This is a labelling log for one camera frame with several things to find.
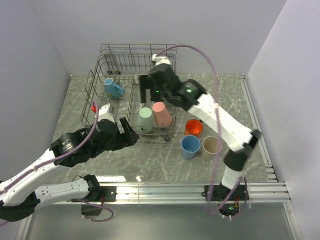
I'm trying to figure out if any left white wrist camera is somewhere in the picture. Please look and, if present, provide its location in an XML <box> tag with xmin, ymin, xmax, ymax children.
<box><xmin>98</xmin><ymin>103</ymin><xmax>116</xmax><ymax>123</ymax></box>

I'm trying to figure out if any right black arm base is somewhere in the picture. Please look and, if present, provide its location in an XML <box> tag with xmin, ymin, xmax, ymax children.
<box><xmin>210</xmin><ymin>184</ymin><xmax>249</xmax><ymax>218</ymax></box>

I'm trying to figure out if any pink plastic cup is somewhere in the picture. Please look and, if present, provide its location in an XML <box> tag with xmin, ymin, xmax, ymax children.
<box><xmin>152</xmin><ymin>102</ymin><xmax>172</xmax><ymax>127</ymax></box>

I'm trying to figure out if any orange mug black handle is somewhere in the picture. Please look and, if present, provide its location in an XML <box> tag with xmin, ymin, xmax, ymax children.
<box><xmin>184</xmin><ymin>119</ymin><xmax>204</xmax><ymax>137</ymax></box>

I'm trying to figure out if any purple cable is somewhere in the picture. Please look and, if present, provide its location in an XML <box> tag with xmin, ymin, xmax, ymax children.
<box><xmin>0</xmin><ymin>101</ymin><xmax>115</xmax><ymax>226</ymax></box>
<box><xmin>156</xmin><ymin>44</ymin><xmax>250</xmax><ymax>221</ymax></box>

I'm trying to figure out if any beige plastic cup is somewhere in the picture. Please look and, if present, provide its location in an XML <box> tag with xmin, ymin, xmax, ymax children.
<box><xmin>201</xmin><ymin>136</ymin><xmax>222</xmax><ymax>161</ymax></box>

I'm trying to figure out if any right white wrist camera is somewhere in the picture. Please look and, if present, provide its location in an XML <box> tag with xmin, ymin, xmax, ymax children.
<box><xmin>151</xmin><ymin>54</ymin><xmax>172</xmax><ymax>66</ymax></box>

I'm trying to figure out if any aluminium mounting rail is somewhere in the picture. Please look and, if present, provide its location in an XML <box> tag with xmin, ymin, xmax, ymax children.
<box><xmin>35</xmin><ymin>180</ymin><xmax>291</xmax><ymax>208</ymax></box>

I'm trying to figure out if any green plastic cup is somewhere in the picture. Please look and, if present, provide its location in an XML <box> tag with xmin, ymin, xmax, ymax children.
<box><xmin>136</xmin><ymin>107</ymin><xmax>153</xmax><ymax>134</ymax></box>

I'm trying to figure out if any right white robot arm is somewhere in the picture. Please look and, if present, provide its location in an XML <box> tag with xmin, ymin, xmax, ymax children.
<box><xmin>138</xmin><ymin>63</ymin><xmax>262</xmax><ymax>200</ymax></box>

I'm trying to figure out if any light blue floral mug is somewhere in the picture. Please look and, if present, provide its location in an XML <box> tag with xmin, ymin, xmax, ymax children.
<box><xmin>103</xmin><ymin>78</ymin><xmax>126</xmax><ymax>100</ymax></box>

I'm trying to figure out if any blue plastic cup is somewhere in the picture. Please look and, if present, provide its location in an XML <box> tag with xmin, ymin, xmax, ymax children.
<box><xmin>181</xmin><ymin>135</ymin><xmax>201</xmax><ymax>160</ymax></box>

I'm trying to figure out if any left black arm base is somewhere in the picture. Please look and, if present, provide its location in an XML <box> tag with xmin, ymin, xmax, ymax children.
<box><xmin>71</xmin><ymin>185</ymin><xmax>117</xmax><ymax>217</ymax></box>

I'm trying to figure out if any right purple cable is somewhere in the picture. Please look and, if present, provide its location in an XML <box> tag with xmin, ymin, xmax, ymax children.
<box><xmin>156</xmin><ymin>44</ymin><xmax>250</xmax><ymax>221</ymax></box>

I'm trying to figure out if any grey wire dish rack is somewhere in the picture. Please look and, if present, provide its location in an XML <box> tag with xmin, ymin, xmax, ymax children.
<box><xmin>80</xmin><ymin>43</ymin><xmax>177</xmax><ymax>142</ymax></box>

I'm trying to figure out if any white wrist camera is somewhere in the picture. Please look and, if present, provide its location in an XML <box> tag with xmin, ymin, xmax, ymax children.
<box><xmin>151</xmin><ymin>54</ymin><xmax>172</xmax><ymax>66</ymax></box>
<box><xmin>98</xmin><ymin>103</ymin><xmax>116</xmax><ymax>123</ymax></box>

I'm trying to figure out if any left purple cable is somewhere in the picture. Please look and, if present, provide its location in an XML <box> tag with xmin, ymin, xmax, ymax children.
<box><xmin>0</xmin><ymin>101</ymin><xmax>115</xmax><ymax>226</ymax></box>

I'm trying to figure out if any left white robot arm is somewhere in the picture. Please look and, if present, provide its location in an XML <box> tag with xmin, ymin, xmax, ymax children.
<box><xmin>0</xmin><ymin>117</ymin><xmax>140</xmax><ymax>222</ymax></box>

